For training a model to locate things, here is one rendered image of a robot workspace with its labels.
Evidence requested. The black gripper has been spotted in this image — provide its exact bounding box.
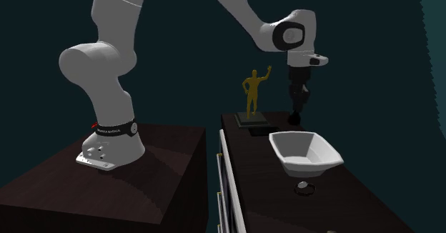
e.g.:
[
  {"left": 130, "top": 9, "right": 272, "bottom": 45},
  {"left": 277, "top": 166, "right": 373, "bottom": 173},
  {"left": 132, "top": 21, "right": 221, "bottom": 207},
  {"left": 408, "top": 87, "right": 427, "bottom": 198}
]
[{"left": 287, "top": 65, "right": 312, "bottom": 127}]

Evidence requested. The gold human figure trophy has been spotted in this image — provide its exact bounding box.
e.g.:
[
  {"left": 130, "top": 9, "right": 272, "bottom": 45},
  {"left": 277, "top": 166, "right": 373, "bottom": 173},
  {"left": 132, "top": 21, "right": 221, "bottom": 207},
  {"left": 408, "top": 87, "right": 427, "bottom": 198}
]
[{"left": 234, "top": 64, "right": 272, "bottom": 129}]

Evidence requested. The white angular bowl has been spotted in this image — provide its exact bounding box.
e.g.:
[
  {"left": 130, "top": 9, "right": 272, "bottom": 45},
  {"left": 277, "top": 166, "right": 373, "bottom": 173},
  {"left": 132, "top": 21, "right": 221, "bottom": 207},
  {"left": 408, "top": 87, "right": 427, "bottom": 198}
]
[{"left": 268, "top": 131, "right": 345, "bottom": 179}]

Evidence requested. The dark wood chest of drawers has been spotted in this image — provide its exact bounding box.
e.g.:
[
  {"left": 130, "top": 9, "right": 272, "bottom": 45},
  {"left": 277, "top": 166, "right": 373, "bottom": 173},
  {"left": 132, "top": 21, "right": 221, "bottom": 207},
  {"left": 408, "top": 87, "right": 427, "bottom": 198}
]
[{"left": 216, "top": 111, "right": 415, "bottom": 233}]

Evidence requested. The dark wood robot stand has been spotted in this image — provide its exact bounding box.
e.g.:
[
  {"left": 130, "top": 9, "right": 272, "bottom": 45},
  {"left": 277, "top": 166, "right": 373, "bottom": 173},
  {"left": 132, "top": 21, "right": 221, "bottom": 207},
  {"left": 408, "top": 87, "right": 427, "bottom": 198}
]
[{"left": 0, "top": 122, "right": 209, "bottom": 233}]

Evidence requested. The small black ring with stone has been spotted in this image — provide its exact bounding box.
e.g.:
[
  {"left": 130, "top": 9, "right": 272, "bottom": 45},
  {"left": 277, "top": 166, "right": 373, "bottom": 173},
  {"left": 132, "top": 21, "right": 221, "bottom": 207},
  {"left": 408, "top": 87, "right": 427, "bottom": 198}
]
[{"left": 294, "top": 181, "right": 317, "bottom": 197}]

